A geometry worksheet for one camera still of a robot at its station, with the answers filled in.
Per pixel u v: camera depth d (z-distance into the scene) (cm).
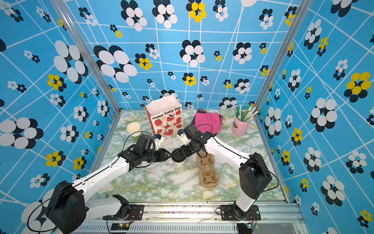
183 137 77
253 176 44
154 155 70
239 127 98
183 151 72
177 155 82
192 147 70
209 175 83
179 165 86
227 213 72
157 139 75
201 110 114
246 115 93
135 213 73
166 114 87
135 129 91
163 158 73
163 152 75
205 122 107
